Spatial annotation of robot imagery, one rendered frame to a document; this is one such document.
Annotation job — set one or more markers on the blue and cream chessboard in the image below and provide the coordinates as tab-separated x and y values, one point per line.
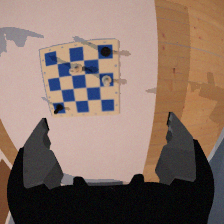
81	94

